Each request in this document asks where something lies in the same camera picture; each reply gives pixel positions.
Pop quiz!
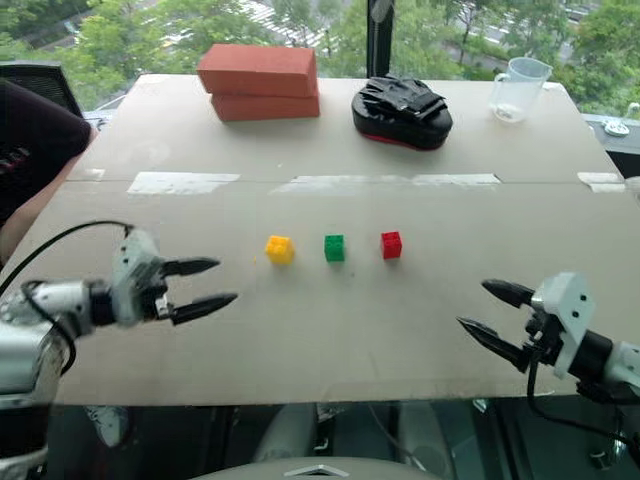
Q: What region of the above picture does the yellow toy brick cube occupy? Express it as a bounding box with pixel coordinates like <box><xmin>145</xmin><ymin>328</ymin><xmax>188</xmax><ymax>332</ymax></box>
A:
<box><xmin>264</xmin><ymin>234</ymin><xmax>297</xmax><ymax>265</ymax></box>

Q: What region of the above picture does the silver rounded robot leg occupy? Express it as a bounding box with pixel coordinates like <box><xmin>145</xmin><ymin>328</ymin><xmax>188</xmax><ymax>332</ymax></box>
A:
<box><xmin>397</xmin><ymin>399</ymin><xmax>457</xmax><ymax>476</ymax></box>
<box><xmin>252</xmin><ymin>402</ymin><xmax>319</xmax><ymax>464</ymax></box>

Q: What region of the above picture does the white tape strip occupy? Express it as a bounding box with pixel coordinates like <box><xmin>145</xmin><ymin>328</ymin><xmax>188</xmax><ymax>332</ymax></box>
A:
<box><xmin>126</xmin><ymin>171</ymin><xmax>242</xmax><ymax>197</ymax></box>
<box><xmin>576</xmin><ymin>171</ymin><xmax>627</xmax><ymax>195</ymax></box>
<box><xmin>269</xmin><ymin>173</ymin><xmax>502</xmax><ymax>197</ymax></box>

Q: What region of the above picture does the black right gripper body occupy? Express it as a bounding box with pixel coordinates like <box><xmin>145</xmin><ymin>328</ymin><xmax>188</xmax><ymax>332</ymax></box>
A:
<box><xmin>522</xmin><ymin>300</ymin><xmax>567</xmax><ymax>370</ymax></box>

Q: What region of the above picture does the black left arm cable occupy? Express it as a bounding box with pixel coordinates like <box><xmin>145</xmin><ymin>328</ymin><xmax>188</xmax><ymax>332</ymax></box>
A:
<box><xmin>0</xmin><ymin>221</ymin><xmax>136</xmax><ymax>301</ymax></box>

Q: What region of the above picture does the silver robot torso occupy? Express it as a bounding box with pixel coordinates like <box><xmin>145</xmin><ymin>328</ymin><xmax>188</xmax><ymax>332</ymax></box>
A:
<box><xmin>189</xmin><ymin>457</ymin><xmax>437</xmax><ymax>480</ymax></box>

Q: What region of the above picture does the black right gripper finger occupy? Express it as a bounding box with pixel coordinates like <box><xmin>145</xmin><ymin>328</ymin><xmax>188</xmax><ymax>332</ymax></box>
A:
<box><xmin>480</xmin><ymin>279</ymin><xmax>537</xmax><ymax>308</ymax></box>
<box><xmin>455</xmin><ymin>315</ymin><xmax>532</xmax><ymax>374</ymax></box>

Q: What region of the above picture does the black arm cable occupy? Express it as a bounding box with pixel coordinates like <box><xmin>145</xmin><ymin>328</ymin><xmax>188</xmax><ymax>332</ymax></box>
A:
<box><xmin>0</xmin><ymin>221</ymin><xmax>136</xmax><ymax>301</ymax></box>
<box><xmin>525</xmin><ymin>349</ymin><xmax>640</xmax><ymax>449</ymax></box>

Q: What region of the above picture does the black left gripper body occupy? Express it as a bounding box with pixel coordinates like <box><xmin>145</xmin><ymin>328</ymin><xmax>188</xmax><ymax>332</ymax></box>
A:
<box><xmin>135</xmin><ymin>258</ymin><xmax>176</xmax><ymax>322</ymax></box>

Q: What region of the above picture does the clear plastic measuring cup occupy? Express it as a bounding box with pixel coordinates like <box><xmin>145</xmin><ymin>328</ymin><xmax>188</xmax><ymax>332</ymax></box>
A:
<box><xmin>488</xmin><ymin>56</ymin><xmax>554</xmax><ymax>123</ymax></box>

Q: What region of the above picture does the red clay brick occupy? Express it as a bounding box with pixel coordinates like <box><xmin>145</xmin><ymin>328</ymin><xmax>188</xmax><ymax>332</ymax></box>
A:
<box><xmin>195</xmin><ymin>42</ymin><xmax>320</xmax><ymax>100</ymax></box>

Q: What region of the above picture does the black window frame post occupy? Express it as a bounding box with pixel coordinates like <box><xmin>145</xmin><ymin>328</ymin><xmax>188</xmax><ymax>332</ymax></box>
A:
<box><xmin>366</xmin><ymin>0</ymin><xmax>394</xmax><ymax>81</ymax></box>

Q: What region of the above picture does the person in dark shirt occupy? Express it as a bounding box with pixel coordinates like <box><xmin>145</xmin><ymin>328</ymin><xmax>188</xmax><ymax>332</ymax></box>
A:
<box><xmin>0</xmin><ymin>78</ymin><xmax>95</xmax><ymax>227</ymax></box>

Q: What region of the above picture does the red toy brick cube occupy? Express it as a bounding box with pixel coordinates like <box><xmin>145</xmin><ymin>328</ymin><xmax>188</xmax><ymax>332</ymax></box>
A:
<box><xmin>380</xmin><ymin>230</ymin><xmax>404</xmax><ymax>261</ymax></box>

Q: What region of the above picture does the green toy brick cube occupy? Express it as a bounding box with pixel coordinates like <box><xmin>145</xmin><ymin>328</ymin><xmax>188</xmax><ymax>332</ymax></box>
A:
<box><xmin>323</xmin><ymin>233</ymin><xmax>347</xmax><ymax>263</ymax></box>

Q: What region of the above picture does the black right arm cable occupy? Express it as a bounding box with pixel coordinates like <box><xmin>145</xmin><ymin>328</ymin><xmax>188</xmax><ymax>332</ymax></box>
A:
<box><xmin>525</xmin><ymin>349</ymin><xmax>640</xmax><ymax>449</ymax></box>

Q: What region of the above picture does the black mesh office chair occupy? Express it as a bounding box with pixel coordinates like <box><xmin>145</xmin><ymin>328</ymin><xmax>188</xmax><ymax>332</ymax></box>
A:
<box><xmin>0</xmin><ymin>63</ymin><xmax>77</xmax><ymax>121</ymax></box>

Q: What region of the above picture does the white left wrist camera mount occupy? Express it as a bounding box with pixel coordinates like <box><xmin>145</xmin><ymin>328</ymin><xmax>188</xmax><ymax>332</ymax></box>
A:
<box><xmin>109</xmin><ymin>228</ymin><xmax>162</xmax><ymax>327</ymax></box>

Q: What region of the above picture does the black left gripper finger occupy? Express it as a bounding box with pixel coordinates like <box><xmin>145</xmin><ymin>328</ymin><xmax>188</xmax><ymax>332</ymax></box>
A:
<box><xmin>164</xmin><ymin>256</ymin><xmax>222</xmax><ymax>278</ymax></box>
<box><xmin>171</xmin><ymin>292</ymin><xmax>239</xmax><ymax>327</ymax></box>

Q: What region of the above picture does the black padded mitt red base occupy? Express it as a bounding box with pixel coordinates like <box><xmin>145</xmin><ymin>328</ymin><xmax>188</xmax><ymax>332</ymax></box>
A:
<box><xmin>350</xmin><ymin>74</ymin><xmax>455</xmax><ymax>153</ymax></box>

